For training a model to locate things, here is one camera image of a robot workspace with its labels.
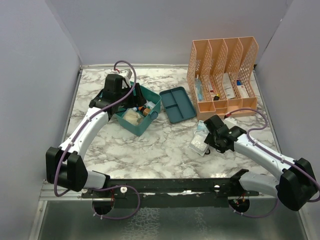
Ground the cream cotton ball bag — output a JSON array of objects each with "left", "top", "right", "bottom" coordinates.
[{"left": 122, "top": 108, "right": 144, "bottom": 126}]

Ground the peach file organizer rack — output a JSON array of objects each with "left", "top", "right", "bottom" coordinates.
[{"left": 186, "top": 36, "right": 259, "bottom": 121}]

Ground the blue item in rack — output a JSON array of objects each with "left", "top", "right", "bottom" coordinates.
[{"left": 195, "top": 75, "right": 204, "bottom": 102}]

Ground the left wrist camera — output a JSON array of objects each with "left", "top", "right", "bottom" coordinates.
[{"left": 118, "top": 69, "right": 133, "bottom": 81}]

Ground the dark blue divided tray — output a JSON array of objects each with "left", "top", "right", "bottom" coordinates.
[{"left": 159, "top": 86, "right": 197, "bottom": 124}]

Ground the blue face mask packet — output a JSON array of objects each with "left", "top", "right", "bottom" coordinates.
[{"left": 196, "top": 120, "right": 209, "bottom": 133}]

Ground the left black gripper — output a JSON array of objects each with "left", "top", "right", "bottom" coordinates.
[{"left": 116, "top": 83, "right": 147, "bottom": 109}]

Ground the brown bottle orange cap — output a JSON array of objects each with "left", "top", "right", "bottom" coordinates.
[{"left": 138, "top": 106, "right": 151, "bottom": 117}]

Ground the small white grey-cap bottle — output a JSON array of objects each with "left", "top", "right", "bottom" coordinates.
[{"left": 145, "top": 101, "right": 156, "bottom": 110}]

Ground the teal medicine kit box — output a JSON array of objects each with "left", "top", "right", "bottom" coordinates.
[{"left": 115, "top": 86, "right": 161, "bottom": 137}]

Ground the white gauze packet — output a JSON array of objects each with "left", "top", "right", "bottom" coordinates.
[{"left": 189, "top": 131, "right": 211, "bottom": 157}]

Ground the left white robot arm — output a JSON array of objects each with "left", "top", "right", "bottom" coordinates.
[{"left": 45, "top": 74, "right": 146, "bottom": 198}]

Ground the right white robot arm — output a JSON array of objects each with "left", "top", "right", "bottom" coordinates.
[{"left": 204, "top": 115, "right": 320, "bottom": 211}]

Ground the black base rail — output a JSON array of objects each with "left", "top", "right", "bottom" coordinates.
[{"left": 82, "top": 178, "right": 259, "bottom": 209}]

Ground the white red medicine box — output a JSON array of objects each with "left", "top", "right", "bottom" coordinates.
[{"left": 236, "top": 79, "right": 250, "bottom": 98}]

